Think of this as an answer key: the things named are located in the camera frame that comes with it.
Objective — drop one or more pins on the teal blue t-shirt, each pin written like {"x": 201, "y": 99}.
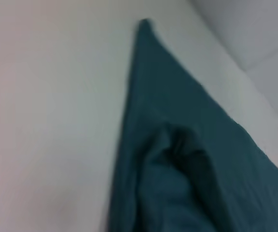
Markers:
{"x": 177, "y": 120}

